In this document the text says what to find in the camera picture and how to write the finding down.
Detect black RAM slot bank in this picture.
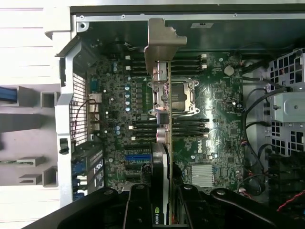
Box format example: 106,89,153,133
130,118,210,141
126,53,208,74

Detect silver finned heatsink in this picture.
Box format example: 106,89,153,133
87,93,101,131

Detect green motherboard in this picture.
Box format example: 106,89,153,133
87,47,246,194

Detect black open PC case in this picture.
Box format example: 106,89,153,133
44,0,305,229

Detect metal CPU socket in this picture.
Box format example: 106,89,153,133
147,80,200,117

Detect grey printed parts rack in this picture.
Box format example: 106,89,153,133
0,85,59,189

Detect thin black wire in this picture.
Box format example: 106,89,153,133
244,87,290,127

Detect red black twisted wire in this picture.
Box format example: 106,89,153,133
71,99,101,144

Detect grey metal drive cage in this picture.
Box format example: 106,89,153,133
266,47,305,153

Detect blue expansion slot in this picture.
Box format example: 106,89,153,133
125,154,153,162

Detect round coin battery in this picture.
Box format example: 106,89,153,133
224,65,236,77

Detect silver chipset heatsink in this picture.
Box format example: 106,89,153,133
190,164,214,187

